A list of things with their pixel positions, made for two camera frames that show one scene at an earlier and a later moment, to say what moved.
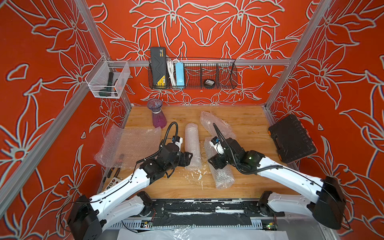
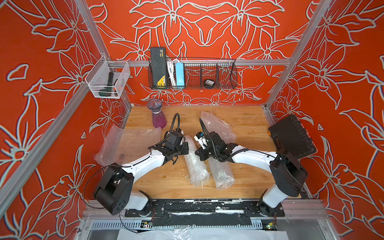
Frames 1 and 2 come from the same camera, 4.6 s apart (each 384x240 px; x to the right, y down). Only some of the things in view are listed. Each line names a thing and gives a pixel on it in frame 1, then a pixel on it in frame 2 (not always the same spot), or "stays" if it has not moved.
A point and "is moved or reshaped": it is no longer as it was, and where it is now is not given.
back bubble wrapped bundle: (207, 120) stays
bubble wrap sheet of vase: (122, 148) stays
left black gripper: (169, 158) -> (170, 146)
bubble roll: (223, 176) stays
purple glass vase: (158, 117) stays
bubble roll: (192, 145) is moved or reshaped
